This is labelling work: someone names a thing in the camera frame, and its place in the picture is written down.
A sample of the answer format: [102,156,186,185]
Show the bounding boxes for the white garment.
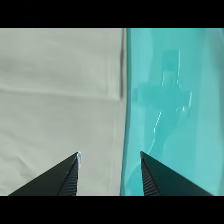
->
[0,28,130,197]

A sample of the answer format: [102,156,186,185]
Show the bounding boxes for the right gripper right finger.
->
[139,150,214,197]

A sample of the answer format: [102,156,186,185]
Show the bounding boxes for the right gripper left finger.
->
[8,151,83,197]

